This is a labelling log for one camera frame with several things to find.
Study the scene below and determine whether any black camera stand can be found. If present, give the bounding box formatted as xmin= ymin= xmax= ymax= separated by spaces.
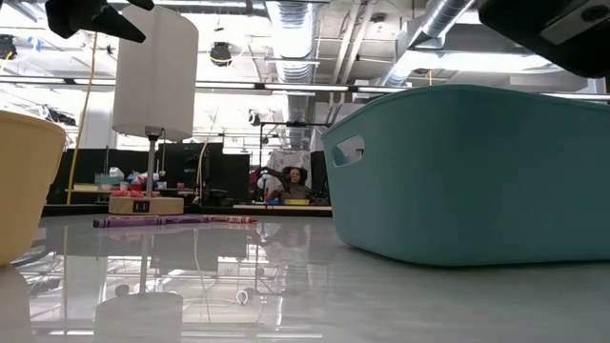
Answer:
xmin=247 ymin=108 xmax=331 ymax=207

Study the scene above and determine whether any person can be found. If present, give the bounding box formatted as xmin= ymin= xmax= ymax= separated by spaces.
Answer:
xmin=265 ymin=165 xmax=315 ymax=202

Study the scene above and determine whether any silver ventilation duct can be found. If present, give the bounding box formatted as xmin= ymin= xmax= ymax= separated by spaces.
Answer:
xmin=264 ymin=0 xmax=321 ymax=150
xmin=378 ymin=0 xmax=478 ymax=88

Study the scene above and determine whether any black hanging ceiling fixture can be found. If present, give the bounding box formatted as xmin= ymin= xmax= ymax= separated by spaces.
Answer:
xmin=209 ymin=41 xmax=234 ymax=69

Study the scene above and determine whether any cluttered wooden shelf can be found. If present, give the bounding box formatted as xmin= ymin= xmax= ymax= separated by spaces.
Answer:
xmin=64 ymin=166 xmax=196 ymax=207

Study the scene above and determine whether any white cylindrical lamp shade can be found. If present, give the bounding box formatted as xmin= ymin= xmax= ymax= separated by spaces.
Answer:
xmin=108 ymin=4 xmax=200 ymax=217

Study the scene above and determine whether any yellow plastic bin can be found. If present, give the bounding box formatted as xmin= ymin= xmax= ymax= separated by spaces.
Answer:
xmin=0 ymin=110 xmax=68 ymax=267

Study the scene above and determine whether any red crayon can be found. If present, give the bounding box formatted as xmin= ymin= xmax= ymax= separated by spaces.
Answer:
xmin=213 ymin=215 xmax=259 ymax=226

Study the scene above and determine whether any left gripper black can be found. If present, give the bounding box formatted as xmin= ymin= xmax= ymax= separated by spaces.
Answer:
xmin=45 ymin=0 xmax=156 ymax=45

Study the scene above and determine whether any large teal plastic bin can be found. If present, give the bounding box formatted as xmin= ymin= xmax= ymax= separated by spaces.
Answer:
xmin=321 ymin=84 xmax=610 ymax=267

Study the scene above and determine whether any black metal table frame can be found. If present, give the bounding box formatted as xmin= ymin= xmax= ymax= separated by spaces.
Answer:
xmin=41 ymin=203 xmax=334 ymax=219

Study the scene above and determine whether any white patterned cloth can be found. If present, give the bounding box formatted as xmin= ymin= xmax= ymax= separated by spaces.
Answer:
xmin=265 ymin=149 xmax=315 ymax=187

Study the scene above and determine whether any yellow cable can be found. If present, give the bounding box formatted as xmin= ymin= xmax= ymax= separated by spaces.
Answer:
xmin=66 ymin=30 xmax=100 ymax=207

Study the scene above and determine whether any black chair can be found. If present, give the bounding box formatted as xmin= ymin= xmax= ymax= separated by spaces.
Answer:
xmin=203 ymin=188 xmax=238 ymax=208

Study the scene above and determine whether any ceiling light bar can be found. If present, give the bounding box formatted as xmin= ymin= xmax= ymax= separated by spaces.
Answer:
xmin=194 ymin=81 xmax=411 ymax=97

